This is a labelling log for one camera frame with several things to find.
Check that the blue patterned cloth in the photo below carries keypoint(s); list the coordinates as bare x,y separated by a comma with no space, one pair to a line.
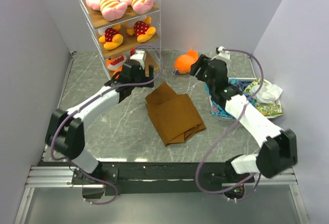
216,110

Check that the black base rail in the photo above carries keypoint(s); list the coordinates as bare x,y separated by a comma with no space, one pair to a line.
148,177

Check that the orange goldfish plush toy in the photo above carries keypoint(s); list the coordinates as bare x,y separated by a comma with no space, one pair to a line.
184,62

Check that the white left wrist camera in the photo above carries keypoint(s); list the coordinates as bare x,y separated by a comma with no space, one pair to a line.
139,56

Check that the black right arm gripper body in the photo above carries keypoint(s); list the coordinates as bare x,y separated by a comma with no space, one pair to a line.
202,63

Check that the brown folded cloth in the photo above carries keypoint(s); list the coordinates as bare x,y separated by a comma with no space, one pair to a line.
173,115

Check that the yellow frog plush polka dress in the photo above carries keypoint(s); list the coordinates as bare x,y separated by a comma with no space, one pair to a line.
111,37

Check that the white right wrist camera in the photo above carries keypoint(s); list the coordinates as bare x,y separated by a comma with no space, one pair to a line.
222,53

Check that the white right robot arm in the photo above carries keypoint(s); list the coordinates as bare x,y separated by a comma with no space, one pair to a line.
278,147

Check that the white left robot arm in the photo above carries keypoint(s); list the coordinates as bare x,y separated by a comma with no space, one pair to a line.
66,129

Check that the orange shark plush toy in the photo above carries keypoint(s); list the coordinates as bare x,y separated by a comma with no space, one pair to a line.
115,63

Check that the floral yellow green cloth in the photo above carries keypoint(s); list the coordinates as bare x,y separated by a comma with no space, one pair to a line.
268,110

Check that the white laundry tray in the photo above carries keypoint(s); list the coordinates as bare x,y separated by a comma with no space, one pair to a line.
254,83

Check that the white wire wooden shelf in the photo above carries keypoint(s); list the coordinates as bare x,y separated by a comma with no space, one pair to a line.
95,21

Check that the white crumpled cloth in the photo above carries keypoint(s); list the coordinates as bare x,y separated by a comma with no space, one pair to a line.
268,94

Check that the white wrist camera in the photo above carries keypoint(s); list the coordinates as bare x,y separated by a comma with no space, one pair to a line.
222,53
139,56

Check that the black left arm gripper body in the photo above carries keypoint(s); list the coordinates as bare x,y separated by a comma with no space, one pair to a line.
141,76

